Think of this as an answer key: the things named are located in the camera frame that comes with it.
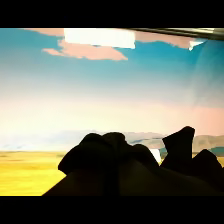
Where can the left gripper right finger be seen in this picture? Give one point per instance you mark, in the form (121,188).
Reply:
(153,183)

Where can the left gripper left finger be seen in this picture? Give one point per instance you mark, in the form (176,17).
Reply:
(83,183)

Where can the black garment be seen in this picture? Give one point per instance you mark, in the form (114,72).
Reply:
(103,150)

